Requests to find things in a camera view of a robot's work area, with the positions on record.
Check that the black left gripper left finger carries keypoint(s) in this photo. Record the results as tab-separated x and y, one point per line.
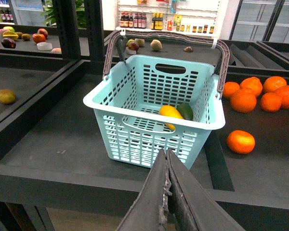
150	209

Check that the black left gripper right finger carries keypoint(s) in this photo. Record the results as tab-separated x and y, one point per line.
193	207

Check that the green avocado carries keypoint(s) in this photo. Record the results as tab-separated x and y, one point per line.
186	111

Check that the yellow mango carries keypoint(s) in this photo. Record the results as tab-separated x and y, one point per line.
170	111

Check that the light blue plastic basket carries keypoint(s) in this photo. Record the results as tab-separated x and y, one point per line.
127	102

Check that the orange tangerine front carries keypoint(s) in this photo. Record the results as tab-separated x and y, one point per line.
240	142

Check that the orange tangerine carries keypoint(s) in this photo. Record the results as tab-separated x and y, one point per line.
240	142
243	100

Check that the white zip tie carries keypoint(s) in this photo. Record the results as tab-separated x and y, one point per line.
214	43

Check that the sauce bottles shelf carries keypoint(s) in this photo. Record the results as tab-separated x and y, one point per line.
199	23

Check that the glass door refrigerator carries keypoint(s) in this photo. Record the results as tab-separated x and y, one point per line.
261	20

